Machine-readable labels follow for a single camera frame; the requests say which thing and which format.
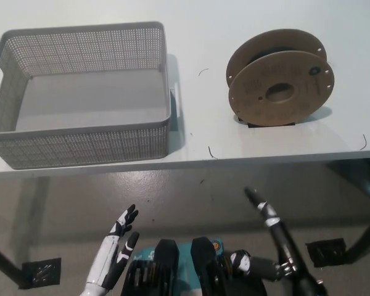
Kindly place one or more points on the black teal robot torso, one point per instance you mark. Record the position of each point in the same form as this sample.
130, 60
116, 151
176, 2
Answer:
172, 268

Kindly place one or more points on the cardboard 3d printing filament spool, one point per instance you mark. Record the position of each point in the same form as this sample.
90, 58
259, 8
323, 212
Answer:
280, 92

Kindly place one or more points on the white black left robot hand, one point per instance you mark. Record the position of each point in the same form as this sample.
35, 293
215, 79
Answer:
106, 259

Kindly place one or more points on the grey perforated plastic basket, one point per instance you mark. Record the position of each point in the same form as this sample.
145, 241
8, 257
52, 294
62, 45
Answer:
80, 142

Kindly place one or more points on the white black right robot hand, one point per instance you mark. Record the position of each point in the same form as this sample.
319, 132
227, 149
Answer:
283, 243

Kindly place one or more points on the black floor pad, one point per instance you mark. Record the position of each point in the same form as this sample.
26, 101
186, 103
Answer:
325, 253
43, 274

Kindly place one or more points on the black spool stand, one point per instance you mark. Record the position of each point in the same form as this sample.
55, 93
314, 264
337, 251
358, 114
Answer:
253, 124

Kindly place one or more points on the black filament scrap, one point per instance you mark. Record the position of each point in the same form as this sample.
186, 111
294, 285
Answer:
203, 71
211, 153
364, 143

